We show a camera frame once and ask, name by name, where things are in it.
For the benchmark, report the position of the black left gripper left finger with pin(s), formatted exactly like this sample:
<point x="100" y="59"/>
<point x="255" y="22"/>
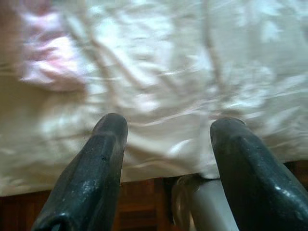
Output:
<point x="91" y="180"/>

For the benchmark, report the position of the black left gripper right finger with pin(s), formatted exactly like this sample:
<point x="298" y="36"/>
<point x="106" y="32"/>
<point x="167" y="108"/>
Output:
<point x="255" y="183"/>

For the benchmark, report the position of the pink cartoon print blanket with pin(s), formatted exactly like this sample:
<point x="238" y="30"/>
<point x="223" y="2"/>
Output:
<point x="48" y="60"/>

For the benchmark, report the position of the grey floral bed sheet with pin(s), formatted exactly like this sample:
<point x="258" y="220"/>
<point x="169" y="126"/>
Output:
<point x="168" y="72"/>

